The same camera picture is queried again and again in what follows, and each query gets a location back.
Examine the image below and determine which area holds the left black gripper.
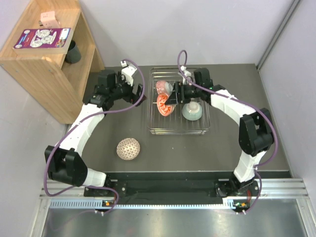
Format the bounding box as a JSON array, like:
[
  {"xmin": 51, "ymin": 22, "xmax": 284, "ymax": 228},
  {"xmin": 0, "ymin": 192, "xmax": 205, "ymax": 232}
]
[{"xmin": 110, "ymin": 72, "xmax": 147, "ymax": 107}]

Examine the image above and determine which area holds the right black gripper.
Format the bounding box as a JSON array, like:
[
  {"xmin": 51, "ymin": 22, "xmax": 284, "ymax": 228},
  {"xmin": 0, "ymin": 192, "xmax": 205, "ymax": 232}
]
[{"xmin": 166, "ymin": 82, "xmax": 202, "ymax": 106}]

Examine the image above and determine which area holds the red floral bowl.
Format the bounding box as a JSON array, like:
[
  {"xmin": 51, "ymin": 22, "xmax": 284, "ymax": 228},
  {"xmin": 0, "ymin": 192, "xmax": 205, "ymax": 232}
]
[{"xmin": 157, "ymin": 93, "xmax": 176, "ymax": 117}]

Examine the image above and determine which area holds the red daisy patterned bowl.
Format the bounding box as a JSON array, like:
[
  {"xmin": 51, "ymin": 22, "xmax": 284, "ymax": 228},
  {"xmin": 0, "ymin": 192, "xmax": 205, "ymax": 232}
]
[{"xmin": 156, "ymin": 80, "xmax": 173, "ymax": 95}]

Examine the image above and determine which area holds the mint green bowl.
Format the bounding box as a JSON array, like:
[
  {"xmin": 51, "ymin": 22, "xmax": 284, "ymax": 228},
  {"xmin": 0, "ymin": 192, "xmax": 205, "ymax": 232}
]
[{"xmin": 182, "ymin": 101, "xmax": 203, "ymax": 121}]

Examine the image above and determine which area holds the metal wire dish rack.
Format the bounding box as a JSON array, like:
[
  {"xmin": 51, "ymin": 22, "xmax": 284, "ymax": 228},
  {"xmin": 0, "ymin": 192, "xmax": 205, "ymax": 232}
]
[{"xmin": 148, "ymin": 67, "xmax": 211, "ymax": 135}]

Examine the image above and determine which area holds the beige lattice patterned bowl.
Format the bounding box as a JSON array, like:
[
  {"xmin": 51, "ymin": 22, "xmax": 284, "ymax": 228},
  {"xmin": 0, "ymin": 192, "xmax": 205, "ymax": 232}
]
[{"xmin": 117, "ymin": 138, "xmax": 140, "ymax": 160}]

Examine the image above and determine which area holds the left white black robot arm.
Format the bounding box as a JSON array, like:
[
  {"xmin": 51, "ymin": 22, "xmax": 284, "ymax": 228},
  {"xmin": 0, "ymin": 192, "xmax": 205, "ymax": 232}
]
[{"xmin": 44, "ymin": 66, "xmax": 145, "ymax": 196}]

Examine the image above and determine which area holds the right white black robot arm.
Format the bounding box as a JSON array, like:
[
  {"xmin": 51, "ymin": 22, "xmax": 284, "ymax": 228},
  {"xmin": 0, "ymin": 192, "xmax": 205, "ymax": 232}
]
[{"xmin": 166, "ymin": 66, "xmax": 275, "ymax": 197}]

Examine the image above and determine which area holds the dark grey cup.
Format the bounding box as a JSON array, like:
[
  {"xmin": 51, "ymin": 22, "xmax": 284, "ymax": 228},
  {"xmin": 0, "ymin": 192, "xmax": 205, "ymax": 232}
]
[{"xmin": 65, "ymin": 40, "xmax": 81, "ymax": 64}]

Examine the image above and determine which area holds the wooden shelf unit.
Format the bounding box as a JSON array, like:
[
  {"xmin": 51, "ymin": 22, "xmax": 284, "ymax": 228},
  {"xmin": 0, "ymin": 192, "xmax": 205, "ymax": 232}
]
[{"xmin": 0, "ymin": 0, "xmax": 104, "ymax": 124}]

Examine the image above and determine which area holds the purple book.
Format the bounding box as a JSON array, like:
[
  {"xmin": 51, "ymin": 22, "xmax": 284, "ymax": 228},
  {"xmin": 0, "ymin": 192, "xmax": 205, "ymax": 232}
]
[{"xmin": 12, "ymin": 28, "xmax": 74, "ymax": 55}]

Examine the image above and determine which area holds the pink power adapter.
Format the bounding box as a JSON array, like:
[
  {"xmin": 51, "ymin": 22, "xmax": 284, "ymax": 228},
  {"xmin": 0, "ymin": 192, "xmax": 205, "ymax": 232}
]
[{"xmin": 39, "ymin": 11, "xmax": 60, "ymax": 29}]

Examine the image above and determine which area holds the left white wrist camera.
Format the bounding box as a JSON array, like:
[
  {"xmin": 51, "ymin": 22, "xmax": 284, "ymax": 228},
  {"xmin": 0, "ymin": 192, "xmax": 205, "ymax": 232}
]
[{"xmin": 120, "ymin": 61, "xmax": 137, "ymax": 86}]

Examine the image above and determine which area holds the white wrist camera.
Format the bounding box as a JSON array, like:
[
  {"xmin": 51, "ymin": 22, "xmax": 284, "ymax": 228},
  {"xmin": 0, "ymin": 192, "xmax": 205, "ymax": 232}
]
[
  {"xmin": 179, "ymin": 65, "xmax": 192, "ymax": 85},
  {"xmin": 120, "ymin": 61, "xmax": 137, "ymax": 86}
]

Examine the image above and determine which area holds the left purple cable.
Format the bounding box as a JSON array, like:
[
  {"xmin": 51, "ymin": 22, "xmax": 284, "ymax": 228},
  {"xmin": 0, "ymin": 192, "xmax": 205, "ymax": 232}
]
[{"xmin": 43, "ymin": 58, "xmax": 146, "ymax": 215}]

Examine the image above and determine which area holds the purple cable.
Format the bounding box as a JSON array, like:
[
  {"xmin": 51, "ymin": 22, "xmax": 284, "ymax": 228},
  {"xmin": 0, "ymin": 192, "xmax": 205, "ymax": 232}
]
[
  {"xmin": 177, "ymin": 50, "xmax": 279, "ymax": 214},
  {"xmin": 43, "ymin": 58, "xmax": 146, "ymax": 215}
]

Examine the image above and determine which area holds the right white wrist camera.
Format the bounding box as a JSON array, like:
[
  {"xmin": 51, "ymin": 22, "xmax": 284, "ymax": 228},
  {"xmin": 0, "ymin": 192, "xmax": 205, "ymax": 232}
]
[{"xmin": 179, "ymin": 65, "xmax": 192, "ymax": 85}]

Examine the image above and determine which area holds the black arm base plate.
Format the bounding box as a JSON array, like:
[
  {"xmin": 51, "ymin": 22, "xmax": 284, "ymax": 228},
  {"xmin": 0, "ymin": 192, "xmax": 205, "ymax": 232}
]
[{"xmin": 83, "ymin": 179, "xmax": 260, "ymax": 198}]

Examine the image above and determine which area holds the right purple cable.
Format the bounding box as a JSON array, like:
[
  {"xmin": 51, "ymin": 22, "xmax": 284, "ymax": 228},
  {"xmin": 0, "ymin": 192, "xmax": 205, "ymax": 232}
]
[{"xmin": 177, "ymin": 50, "xmax": 279, "ymax": 214}]

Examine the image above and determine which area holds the aluminium rail frame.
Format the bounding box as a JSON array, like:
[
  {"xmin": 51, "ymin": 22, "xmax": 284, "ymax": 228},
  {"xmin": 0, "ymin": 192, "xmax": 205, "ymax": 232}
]
[{"xmin": 29, "ymin": 172, "xmax": 316, "ymax": 237}]

